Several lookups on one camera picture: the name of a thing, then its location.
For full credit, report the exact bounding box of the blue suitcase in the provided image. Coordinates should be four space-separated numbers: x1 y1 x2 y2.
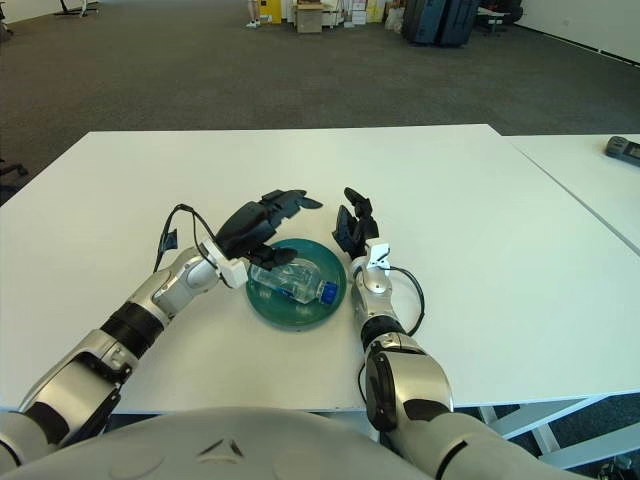
413 0 447 47

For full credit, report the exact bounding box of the black office chair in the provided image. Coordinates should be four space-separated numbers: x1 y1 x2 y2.
0 157 29 190

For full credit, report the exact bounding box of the grey robot torso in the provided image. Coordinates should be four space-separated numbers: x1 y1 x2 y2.
0 407 436 480

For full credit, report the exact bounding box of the black wrist cable with connector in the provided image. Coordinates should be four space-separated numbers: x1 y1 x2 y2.
387 265 425 336
152 202 224 274

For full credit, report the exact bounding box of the clear bottle with blue cap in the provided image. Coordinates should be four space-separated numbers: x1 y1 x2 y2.
248 258 341 306

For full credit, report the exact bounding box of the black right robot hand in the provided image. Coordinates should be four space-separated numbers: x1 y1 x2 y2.
331 187 380 259

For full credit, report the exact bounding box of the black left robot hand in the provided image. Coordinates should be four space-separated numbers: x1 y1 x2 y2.
214 188 324 269

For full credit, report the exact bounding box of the brown cardboard box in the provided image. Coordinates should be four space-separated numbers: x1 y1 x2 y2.
295 3 324 35

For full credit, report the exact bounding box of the black stand base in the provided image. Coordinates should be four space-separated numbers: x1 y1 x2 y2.
53 0 101 18

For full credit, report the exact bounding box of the thin black elbow cable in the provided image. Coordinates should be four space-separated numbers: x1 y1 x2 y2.
356 359 374 401

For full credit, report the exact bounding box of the black handheld device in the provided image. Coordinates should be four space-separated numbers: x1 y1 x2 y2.
603 134 640 166

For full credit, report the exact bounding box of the stack of white boxes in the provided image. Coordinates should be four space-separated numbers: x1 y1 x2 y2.
322 0 372 27

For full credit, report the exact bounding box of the green round plate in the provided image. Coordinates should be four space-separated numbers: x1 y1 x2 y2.
244 237 349 331

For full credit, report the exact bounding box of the navy suitcase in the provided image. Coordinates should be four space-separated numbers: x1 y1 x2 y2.
439 0 481 49

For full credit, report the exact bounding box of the black suitcase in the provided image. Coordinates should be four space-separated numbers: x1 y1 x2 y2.
401 0 424 45

